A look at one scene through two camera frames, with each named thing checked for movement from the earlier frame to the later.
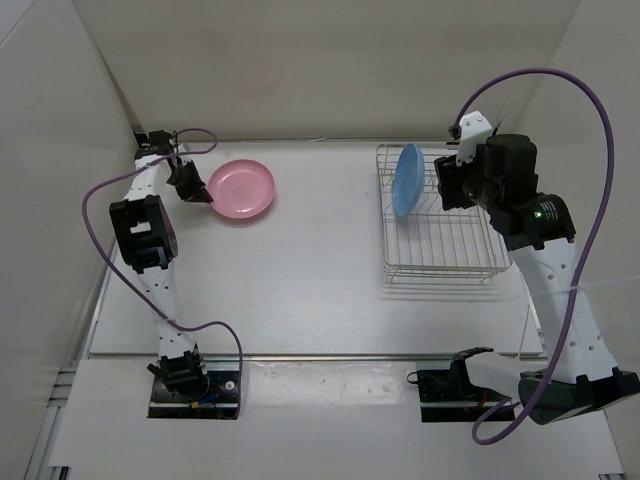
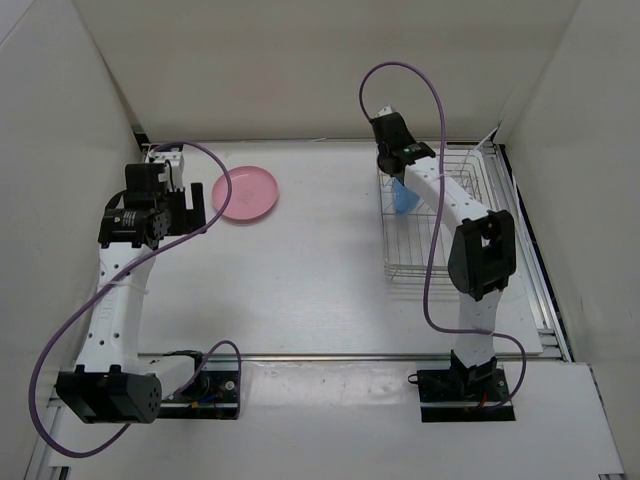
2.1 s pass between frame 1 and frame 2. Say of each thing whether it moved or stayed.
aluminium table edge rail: stayed
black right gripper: moved
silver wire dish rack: stayed
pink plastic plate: moved
